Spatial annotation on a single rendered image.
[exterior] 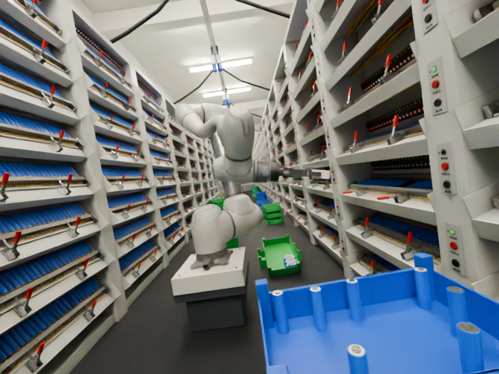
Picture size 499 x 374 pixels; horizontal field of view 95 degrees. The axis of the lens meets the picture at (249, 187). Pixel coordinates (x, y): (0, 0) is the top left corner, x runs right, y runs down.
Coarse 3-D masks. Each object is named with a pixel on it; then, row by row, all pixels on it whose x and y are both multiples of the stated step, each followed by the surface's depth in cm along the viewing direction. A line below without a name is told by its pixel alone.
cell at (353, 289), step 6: (348, 282) 36; (354, 282) 36; (348, 288) 36; (354, 288) 36; (348, 294) 37; (354, 294) 36; (348, 300) 37; (354, 300) 36; (360, 300) 36; (354, 306) 36; (360, 306) 36; (354, 312) 36; (360, 312) 36; (354, 318) 36; (360, 318) 36
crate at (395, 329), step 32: (416, 256) 39; (256, 288) 38; (384, 288) 40; (288, 320) 39; (352, 320) 37; (384, 320) 36; (416, 320) 35; (448, 320) 34; (480, 320) 31; (288, 352) 32; (320, 352) 31; (384, 352) 30; (416, 352) 29; (448, 352) 28
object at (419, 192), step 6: (354, 186) 112; (360, 186) 106; (366, 186) 101; (372, 186) 97; (378, 186) 93; (384, 186) 90; (390, 186) 87; (390, 192) 84; (396, 192) 82; (414, 192) 72; (420, 192) 70; (426, 192) 67; (414, 198) 71
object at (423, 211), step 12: (420, 168) 85; (348, 180) 119; (360, 180) 119; (432, 192) 59; (360, 204) 101; (372, 204) 90; (384, 204) 82; (396, 204) 75; (408, 204) 71; (420, 204) 67; (432, 204) 59; (408, 216) 71; (420, 216) 66; (432, 216) 61
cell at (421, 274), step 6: (414, 270) 37; (420, 270) 37; (426, 270) 36; (414, 276) 37; (420, 276) 36; (426, 276) 36; (420, 282) 36; (426, 282) 36; (420, 288) 37; (426, 288) 36; (420, 294) 37; (426, 294) 36; (420, 300) 37; (426, 300) 36; (420, 306) 37; (426, 306) 36
